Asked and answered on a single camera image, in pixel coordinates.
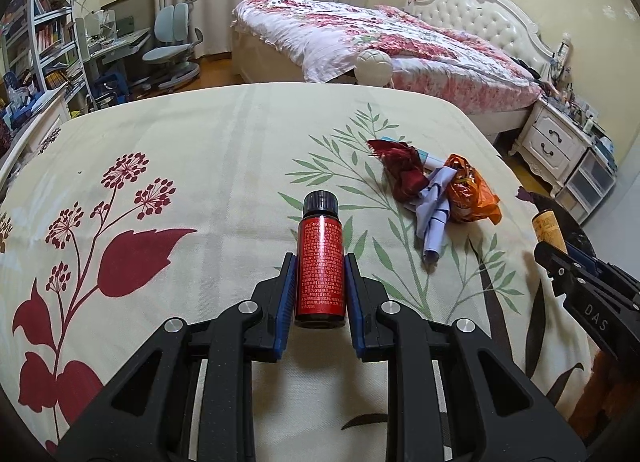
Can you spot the red bottle with black cap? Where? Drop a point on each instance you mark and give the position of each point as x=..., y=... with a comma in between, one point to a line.
x=320, y=293

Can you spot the study desk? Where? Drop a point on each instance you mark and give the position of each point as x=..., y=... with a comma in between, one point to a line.
x=102, y=47

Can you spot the white nightstand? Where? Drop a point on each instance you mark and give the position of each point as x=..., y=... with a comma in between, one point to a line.
x=551, y=144

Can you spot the white tufted headboard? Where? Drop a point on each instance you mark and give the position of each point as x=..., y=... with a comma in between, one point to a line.
x=503, y=24

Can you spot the bed with floral quilt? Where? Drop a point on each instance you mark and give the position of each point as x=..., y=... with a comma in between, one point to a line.
x=318, y=42

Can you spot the floral bed sheet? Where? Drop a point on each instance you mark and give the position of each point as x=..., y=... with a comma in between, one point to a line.
x=178, y=205

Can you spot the plastic drawer unit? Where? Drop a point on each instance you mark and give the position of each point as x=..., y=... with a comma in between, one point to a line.
x=587, y=187

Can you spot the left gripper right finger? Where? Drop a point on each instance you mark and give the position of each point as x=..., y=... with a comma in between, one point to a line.
x=354, y=309

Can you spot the dark red wrapper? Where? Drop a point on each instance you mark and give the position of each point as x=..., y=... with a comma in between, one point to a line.
x=404, y=165

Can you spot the light blue desk chair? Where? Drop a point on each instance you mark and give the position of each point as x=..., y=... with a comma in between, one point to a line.
x=172, y=59

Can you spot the white bedpost ball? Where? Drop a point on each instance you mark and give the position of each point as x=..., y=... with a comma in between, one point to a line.
x=373, y=68

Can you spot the teal and white box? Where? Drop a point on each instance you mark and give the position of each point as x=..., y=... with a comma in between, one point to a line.
x=429, y=161

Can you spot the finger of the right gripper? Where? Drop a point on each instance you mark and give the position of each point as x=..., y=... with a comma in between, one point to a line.
x=588, y=262

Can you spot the white bookshelf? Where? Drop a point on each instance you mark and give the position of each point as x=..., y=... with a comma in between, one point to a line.
x=40, y=47

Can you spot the gold bottle with black cap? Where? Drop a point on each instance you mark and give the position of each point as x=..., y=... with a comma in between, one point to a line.
x=547, y=229

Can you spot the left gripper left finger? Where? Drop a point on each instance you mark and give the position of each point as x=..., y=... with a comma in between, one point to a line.
x=286, y=292

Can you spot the orange snack wrapper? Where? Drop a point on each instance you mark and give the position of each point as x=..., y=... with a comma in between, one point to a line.
x=470, y=197

